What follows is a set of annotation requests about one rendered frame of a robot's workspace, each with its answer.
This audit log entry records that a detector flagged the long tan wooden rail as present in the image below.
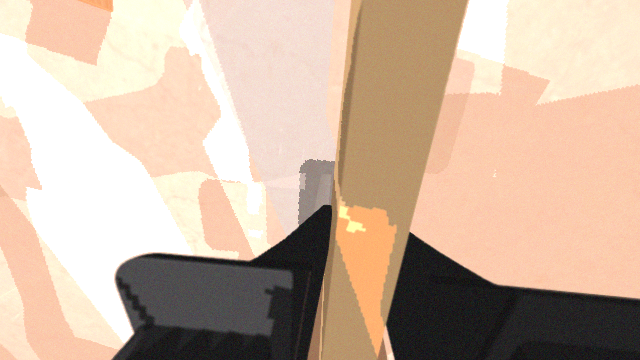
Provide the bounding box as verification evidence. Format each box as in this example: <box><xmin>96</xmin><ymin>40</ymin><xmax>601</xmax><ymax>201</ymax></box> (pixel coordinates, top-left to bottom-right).
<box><xmin>319</xmin><ymin>0</ymin><xmax>469</xmax><ymax>360</ymax></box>

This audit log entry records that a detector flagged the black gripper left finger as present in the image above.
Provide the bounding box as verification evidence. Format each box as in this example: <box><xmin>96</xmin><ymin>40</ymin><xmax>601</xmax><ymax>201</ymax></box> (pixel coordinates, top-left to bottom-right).
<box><xmin>114</xmin><ymin>205</ymin><xmax>332</xmax><ymax>360</ymax></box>

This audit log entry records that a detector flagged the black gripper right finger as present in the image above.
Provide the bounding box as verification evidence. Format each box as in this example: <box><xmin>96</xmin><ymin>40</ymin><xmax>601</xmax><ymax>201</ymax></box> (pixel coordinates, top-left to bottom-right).
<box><xmin>386</xmin><ymin>231</ymin><xmax>640</xmax><ymax>360</ymax></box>

